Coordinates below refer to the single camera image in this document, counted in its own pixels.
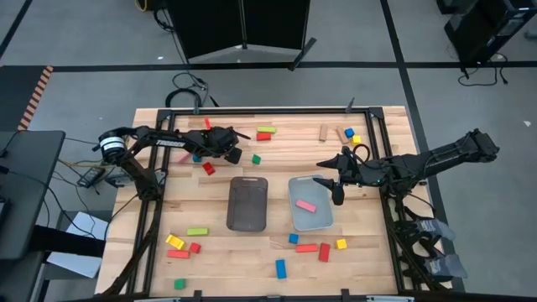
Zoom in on white board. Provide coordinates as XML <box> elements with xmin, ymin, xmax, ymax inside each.
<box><xmin>45</xmin><ymin>211</ymin><xmax>111</xmax><ymax>279</ymax></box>

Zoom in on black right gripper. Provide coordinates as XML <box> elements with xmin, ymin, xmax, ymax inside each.
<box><xmin>312</xmin><ymin>151</ymin><xmax>365</xmax><ymax>190</ymax></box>

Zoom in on black floor cable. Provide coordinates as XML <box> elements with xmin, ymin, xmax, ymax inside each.
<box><xmin>456</xmin><ymin>52</ymin><xmax>509</xmax><ymax>88</ymax></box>

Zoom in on black coiled cable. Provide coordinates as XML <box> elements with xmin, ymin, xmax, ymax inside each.
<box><xmin>164</xmin><ymin>71</ymin><xmax>219</xmax><ymax>109</ymax></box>

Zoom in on white plastic bin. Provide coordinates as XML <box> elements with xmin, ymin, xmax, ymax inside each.
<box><xmin>287</xmin><ymin>174</ymin><xmax>336</xmax><ymax>232</ymax></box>

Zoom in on grey power adapter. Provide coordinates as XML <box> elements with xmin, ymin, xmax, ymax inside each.
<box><xmin>104</xmin><ymin>170</ymin><xmax>135</xmax><ymax>189</ymax></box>

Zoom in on black power adapter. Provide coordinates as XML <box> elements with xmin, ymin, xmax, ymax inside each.
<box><xmin>77</xmin><ymin>166</ymin><xmax>106</xmax><ymax>189</ymax></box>

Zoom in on black equipment rack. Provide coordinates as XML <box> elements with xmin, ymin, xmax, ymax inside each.
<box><xmin>435</xmin><ymin>0</ymin><xmax>537</xmax><ymax>66</ymax></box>

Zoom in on yellow rectangular block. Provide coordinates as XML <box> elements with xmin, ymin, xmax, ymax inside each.
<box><xmin>164</xmin><ymin>233</ymin><xmax>186</xmax><ymax>251</ymax></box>

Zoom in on pink rectangular block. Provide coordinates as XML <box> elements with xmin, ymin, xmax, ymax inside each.
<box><xmin>295</xmin><ymin>198</ymin><xmax>318</xmax><ymax>214</ymax></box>

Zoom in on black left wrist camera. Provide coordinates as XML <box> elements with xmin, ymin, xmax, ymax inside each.
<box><xmin>225</xmin><ymin>146</ymin><xmax>243</xmax><ymax>165</ymax></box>

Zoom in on black side desk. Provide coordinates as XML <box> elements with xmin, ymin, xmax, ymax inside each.
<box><xmin>0</xmin><ymin>129</ymin><xmax>67</xmax><ymax>261</ymax></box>

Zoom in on black aluminium rig frame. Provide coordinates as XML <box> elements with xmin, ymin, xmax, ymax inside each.
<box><xmin>100</xmin><ymin>107</ymin><xmax>420</xmax><ymax>302</ymax></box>

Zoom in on smoky grey translucent bin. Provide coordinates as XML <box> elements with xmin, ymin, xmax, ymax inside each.
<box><xmin>226</xmin><ymin>175</ymin><xmax>269</xmax><ymax>232</ymax></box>

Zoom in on grey fabric pouch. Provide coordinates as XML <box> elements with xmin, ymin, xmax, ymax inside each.
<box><xmin>423</xmin><ymin>253</ymin><xmax>468</xmax><ymax>280</ymax></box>
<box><xmin>413</xmin><ymin>216</ymin><xmax>457</xmax><ymax>242</ymax></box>

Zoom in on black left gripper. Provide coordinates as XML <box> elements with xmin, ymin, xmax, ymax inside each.
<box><xmin>196</xmin><ymin>126</ymin><xmax>252</xmax><ymax>154</ymax></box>

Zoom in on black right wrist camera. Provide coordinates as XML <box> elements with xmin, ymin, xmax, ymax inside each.
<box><xmin>331</xmin><ymin>182</ymin><xmax>347</xmax><ymax>206</ymax></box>

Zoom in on black folding partition panel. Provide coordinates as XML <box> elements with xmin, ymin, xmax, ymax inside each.
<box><xmin>167</xmin><ymin>0</ymin><xmax>318</xmax><ymax>71</ymax></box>

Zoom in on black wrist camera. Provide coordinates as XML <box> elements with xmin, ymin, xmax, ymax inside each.
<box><xmin>225</xmin><ymin>146</ymin><xmax>243</xmax><ymax>165</ymax></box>
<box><xmin>331</xmin><ymin>182</ymin><xmax>347</xmax><ymax>206</ymax></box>

